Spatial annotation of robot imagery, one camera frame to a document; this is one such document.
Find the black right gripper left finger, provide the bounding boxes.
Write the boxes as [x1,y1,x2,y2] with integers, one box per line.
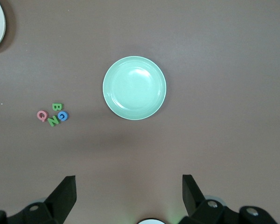
[0,175,77,224]

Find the light green round plate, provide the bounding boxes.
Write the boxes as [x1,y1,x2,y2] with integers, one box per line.
[102,56,167,121]

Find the blue uppercase letter G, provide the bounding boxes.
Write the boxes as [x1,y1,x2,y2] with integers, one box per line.
[57,111,69,122]

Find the pink uppercase letter Q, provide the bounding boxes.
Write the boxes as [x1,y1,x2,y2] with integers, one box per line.
[36,110,49,123]

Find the green uppercase letter N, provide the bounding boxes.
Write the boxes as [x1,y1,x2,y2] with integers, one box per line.
[47,116,61,128]

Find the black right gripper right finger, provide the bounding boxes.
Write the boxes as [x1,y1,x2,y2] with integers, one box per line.
[178,174,277,224]

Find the brown table cover cloth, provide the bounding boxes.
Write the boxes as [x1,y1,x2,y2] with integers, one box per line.
[0,0,280,224]

